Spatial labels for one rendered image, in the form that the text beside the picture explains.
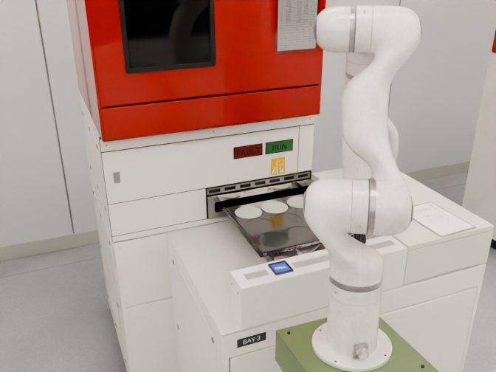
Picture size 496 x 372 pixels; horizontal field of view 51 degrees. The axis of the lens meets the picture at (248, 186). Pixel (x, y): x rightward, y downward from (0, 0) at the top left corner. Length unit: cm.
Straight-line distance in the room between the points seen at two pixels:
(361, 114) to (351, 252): 30
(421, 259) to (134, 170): 100
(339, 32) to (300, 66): 76
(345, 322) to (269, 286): 31
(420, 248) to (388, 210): 63
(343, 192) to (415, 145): 339
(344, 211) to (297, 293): 49
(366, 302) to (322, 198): 26
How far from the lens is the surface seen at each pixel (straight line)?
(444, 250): 180
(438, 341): 204
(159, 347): 231
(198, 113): 182
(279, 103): 192
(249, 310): 150
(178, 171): 192
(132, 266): 205
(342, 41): 119
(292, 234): 182
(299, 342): 134
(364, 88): 114
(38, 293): 329
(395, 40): 118
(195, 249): 189
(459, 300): 198
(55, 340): 292
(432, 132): 455
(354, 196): 111
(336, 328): 126
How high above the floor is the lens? 180
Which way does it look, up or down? 25 degrees down
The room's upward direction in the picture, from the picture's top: straight up
